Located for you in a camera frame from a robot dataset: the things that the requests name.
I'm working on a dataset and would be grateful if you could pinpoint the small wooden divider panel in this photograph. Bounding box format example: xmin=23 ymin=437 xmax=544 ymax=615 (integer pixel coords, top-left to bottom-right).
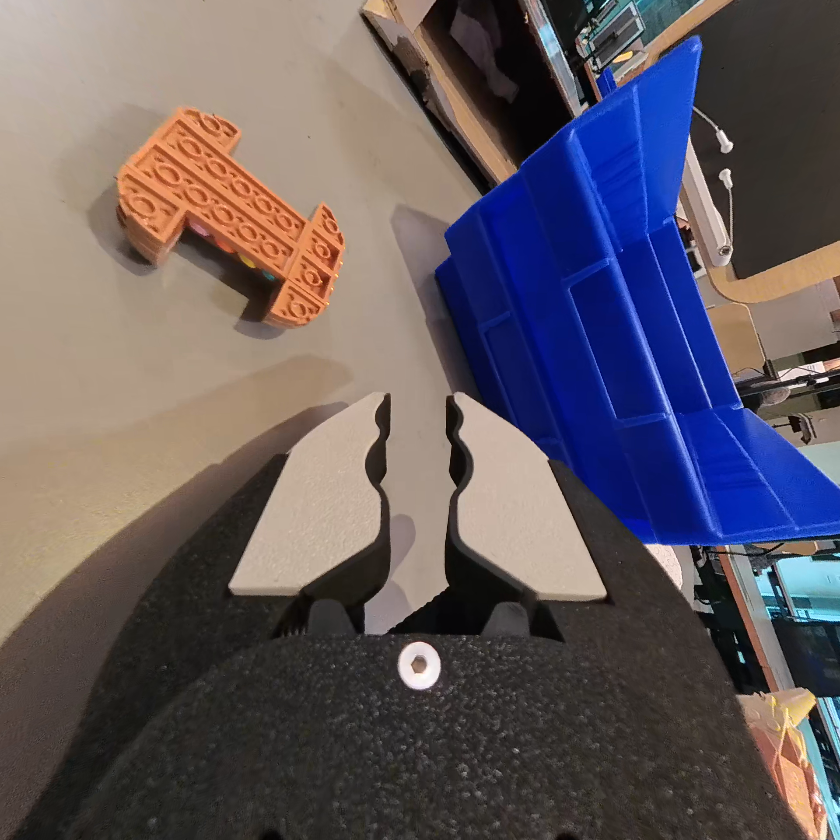
xmin=709 ymin=303 xmax=765 ymax=375

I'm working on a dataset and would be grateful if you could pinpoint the brown brick-built toy animal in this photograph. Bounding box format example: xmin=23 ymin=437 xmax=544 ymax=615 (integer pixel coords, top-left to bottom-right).
xmin=116 ymin=107 xmax=347 ymax=329

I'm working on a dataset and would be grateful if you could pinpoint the cardboard box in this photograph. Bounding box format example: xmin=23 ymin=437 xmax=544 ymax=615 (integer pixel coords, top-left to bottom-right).
xmin=361 ymin=0 xmax=585 ymax=191

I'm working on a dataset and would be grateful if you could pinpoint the white metal frame rail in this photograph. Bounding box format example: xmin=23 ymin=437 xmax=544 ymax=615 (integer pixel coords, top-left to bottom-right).
xmin=679 ymin=141 xmax=732 ymax=266

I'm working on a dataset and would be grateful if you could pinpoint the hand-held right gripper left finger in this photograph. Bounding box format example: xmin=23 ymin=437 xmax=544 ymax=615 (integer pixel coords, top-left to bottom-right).
xmin=227 ymin=392 xmax=392 ymax=598

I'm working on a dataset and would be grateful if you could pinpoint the black wood-edged divider panel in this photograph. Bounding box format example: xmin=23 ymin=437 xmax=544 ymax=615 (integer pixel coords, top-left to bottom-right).
xmin=689 ymin=0 xmax=840 ymax=304

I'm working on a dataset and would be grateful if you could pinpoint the blue plastic bin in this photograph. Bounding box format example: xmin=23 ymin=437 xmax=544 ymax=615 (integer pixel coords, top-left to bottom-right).
xmin=435 ymin=36 xmax=840 ymax=547

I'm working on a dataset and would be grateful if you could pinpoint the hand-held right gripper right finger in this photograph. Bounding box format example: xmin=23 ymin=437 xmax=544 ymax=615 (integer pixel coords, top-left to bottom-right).
xmin=445 ymin=392 xmax=609 ymax=603

